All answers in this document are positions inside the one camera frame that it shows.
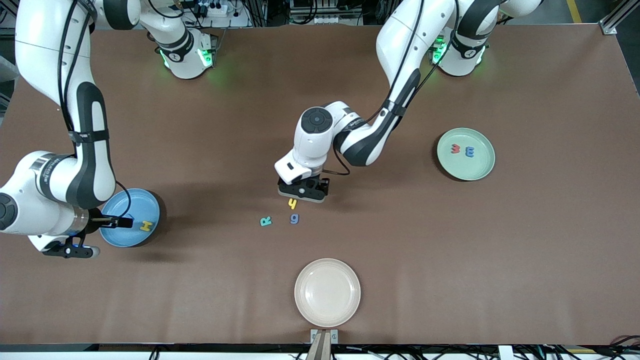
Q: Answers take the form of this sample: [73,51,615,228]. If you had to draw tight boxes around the beige plate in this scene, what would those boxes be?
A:
[294,258,361,328]

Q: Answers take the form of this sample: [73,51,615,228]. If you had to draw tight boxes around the green plate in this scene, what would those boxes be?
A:
[436,127,496,181]

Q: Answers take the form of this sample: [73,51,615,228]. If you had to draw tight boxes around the white power strip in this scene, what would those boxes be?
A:
[192,0,251,28]

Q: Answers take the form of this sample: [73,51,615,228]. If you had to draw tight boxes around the black cables under table edge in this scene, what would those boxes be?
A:
[520,334,640,360]

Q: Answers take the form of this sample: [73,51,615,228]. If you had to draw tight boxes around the blue plate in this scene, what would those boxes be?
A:
[99,188,162,248]

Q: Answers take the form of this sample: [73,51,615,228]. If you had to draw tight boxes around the aluminium frame post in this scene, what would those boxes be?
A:
[599,0,640,36]
[0,0,21,42]

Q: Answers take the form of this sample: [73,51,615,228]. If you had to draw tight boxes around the grey equipment rack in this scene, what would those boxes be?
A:
[287,0,363,26]

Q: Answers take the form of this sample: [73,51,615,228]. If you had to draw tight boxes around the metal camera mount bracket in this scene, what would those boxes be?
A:
[310,329,339,360]

